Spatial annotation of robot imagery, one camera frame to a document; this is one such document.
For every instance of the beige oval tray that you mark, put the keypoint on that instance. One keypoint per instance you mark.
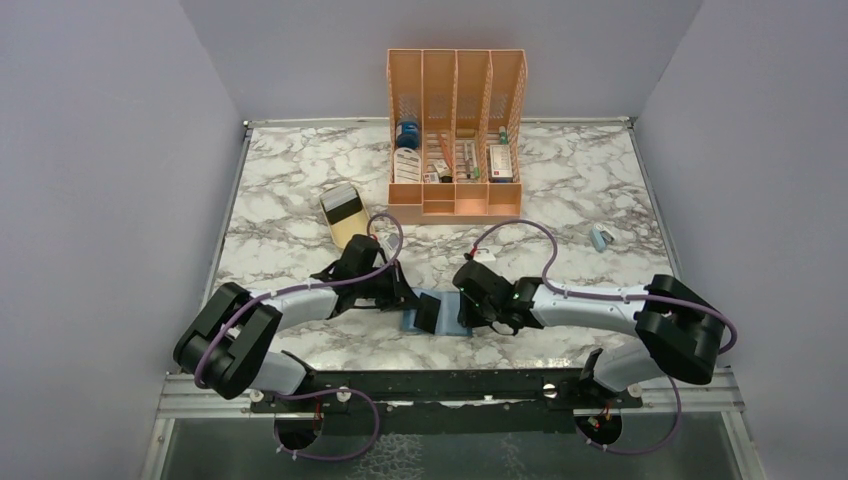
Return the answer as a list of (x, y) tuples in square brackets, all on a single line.
[(346, 221)]

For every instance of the light blue small clip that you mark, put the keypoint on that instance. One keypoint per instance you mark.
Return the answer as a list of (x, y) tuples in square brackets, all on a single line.
[(600, 237)]

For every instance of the small white red packet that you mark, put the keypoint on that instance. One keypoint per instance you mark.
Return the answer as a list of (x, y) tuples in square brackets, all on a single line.
[(431, 177)]

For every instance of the pens in organizer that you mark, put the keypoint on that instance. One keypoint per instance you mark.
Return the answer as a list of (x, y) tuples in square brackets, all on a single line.
[(470, 164)]

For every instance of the white red box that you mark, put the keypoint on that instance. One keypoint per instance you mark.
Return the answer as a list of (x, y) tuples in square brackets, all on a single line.
[(500, 164)]

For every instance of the orange desk file organizer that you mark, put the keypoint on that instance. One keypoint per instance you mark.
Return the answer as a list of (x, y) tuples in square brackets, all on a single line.
[(454, 95)]

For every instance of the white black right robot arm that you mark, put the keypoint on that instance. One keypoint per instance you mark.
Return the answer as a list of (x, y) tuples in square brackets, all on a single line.
[(674, 331)]

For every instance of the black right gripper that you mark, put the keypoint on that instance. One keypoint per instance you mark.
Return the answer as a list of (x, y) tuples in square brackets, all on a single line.
[(468, 318)]

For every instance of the black credit card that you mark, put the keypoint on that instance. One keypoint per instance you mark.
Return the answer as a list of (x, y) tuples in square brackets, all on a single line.
[(427, 313)]

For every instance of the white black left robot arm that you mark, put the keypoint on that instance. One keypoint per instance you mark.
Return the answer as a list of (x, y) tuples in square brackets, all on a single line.
[(227, 346)]

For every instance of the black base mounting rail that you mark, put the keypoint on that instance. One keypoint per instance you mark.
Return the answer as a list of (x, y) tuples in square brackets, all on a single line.
[(358, 403)]

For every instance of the blue tape roll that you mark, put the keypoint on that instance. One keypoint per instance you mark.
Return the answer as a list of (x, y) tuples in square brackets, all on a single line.
[(407, 134)]

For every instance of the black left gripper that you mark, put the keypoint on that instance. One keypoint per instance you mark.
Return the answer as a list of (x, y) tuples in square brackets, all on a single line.
[(401, 296)]

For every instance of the white rounded label card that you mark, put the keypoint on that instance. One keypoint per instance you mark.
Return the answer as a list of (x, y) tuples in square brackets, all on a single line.
[(407, 166)]

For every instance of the silver credit card in tray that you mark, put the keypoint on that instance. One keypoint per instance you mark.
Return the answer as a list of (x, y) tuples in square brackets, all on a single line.
[(337, 196)]

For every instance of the teal leather card holder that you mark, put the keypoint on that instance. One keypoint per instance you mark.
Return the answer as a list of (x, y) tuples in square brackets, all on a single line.
[(448, 324)]

